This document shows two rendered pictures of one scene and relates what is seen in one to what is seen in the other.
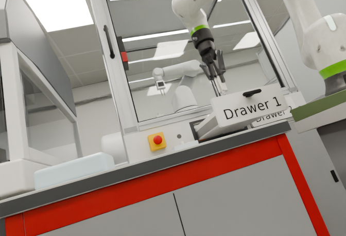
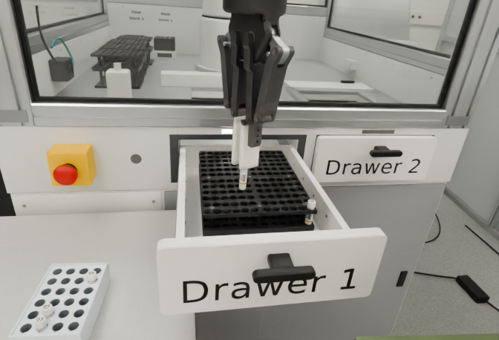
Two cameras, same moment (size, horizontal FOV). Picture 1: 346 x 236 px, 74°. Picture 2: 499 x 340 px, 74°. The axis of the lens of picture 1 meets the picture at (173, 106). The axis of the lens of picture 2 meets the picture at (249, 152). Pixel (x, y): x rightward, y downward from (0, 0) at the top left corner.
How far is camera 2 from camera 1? 0.75 m
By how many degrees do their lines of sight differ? 41
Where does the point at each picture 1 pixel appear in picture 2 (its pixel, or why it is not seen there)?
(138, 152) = (27, 171)
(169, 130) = (113, 141)
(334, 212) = (362, 315)
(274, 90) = (362, 252)
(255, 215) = not seen: outside the picture
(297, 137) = (387, 214)
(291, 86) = (459, 113)
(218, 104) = (174, 266)
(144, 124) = (49, 113)
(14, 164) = not seen: outside the picture
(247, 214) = not seen: outside the picture
